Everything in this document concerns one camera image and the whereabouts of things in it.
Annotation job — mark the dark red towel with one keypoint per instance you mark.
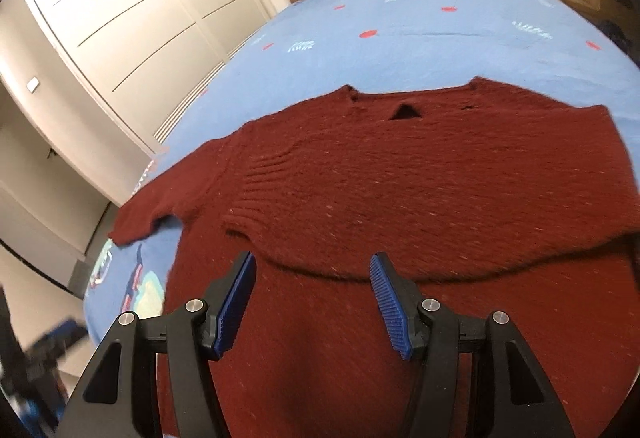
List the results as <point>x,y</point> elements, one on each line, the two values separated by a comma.
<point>400,178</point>

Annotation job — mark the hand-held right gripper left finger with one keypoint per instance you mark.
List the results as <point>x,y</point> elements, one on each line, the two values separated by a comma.
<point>235,308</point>

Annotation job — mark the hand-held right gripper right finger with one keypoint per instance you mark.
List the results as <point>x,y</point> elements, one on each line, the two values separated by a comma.
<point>392,308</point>

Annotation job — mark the white wall switch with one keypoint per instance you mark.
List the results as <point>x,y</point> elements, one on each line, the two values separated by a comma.
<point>33,84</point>

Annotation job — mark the white wardrobe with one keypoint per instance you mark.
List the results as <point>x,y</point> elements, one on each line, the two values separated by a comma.
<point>125,7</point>

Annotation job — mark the blue printed bed sheet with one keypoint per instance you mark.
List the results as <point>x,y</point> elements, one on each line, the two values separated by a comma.
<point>400,42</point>

